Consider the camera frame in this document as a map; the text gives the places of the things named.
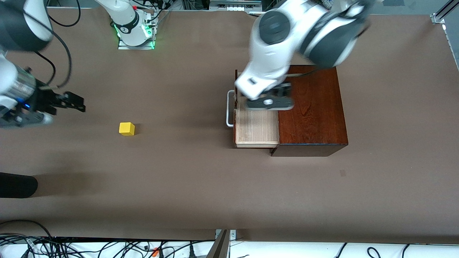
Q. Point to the black round-ended cylinder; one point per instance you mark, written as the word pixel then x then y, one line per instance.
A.
pixel 18 185

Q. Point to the aluminium frame profile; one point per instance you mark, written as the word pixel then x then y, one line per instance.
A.
pixel 441 14

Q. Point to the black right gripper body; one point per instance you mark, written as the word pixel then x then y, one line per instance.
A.
pixel 46 98

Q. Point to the dark grey metal post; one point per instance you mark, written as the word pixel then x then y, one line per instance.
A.
pixel 219 249

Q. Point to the dark brown wooden cabinet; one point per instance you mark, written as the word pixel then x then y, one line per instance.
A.
pixel 315 118

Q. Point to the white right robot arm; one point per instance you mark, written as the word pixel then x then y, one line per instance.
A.
pixel 18 25

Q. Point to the grey power strip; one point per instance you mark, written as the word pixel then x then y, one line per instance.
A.
pixel 251 4

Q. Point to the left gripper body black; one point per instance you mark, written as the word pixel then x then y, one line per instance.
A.
pixel 283 89

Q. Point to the silver corner bracket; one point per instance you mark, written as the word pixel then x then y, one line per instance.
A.
pixel 233 234

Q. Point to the yellow cube block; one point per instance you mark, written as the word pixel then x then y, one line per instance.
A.
pixel 126 129

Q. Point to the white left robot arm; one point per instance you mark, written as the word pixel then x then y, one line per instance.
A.
pixel 276 39

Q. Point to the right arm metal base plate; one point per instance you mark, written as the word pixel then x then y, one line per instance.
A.
pixel 123 47

